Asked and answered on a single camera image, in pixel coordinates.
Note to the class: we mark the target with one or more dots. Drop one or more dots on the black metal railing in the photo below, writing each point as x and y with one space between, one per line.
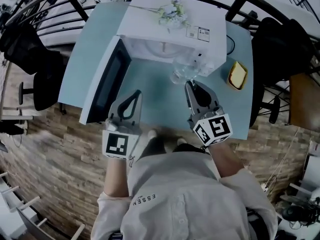
75 6

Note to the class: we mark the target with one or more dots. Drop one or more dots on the person's white shirt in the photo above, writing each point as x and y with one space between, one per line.
180 204

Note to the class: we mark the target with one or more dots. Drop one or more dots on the clear glass cup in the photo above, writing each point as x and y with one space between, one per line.
180 71

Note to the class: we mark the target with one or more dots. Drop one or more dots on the person's black trousers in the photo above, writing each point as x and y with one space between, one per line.
155 146

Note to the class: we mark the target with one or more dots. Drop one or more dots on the white microwave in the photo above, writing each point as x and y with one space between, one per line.
140 21

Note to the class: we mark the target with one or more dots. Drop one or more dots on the person's right forearm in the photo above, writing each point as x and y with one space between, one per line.
226 159

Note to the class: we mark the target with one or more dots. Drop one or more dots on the brown wooden side table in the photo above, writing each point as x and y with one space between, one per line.
303 101

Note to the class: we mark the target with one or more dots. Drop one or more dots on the person's left forearm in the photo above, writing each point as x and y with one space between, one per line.
116 179

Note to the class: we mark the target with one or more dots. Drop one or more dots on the person's white left shoe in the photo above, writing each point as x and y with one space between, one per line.
152 134

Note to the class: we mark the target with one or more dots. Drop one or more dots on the white wooden peg rack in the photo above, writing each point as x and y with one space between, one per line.
15 209

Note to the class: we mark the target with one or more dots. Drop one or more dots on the pale artificial flower bouquet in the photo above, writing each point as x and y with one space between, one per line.
172 12

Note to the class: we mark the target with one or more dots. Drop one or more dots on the black office chair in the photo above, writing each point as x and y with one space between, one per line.
30 51
280 49

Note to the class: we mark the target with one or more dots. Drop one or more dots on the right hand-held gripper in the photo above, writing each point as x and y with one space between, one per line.
215 129

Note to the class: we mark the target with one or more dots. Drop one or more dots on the person's white right shoe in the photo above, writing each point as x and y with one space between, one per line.
181 142

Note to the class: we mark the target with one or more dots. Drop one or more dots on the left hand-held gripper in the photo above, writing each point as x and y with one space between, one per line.
117 144

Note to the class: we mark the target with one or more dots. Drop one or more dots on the person's white shoe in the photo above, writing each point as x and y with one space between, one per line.
181 142
152 134

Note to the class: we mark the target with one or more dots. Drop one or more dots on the white power strip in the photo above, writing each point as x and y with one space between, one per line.
265 187

